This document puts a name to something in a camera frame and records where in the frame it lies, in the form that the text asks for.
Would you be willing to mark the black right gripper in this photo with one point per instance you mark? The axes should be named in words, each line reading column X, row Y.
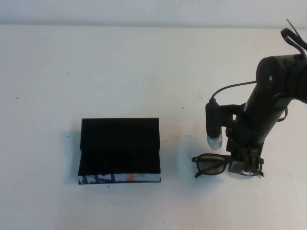
column 244, row 143

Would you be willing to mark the black frame sunglasses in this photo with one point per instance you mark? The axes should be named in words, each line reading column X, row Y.
column 208, row 165

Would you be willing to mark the black glasses case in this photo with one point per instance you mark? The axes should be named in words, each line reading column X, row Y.
column 120, row 143

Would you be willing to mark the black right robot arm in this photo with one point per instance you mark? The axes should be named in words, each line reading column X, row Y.
column 268, row 79

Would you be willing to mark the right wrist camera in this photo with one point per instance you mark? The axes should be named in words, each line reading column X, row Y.
column 213, row 124

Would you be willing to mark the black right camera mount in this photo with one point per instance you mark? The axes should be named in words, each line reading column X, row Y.
column 227, row 112

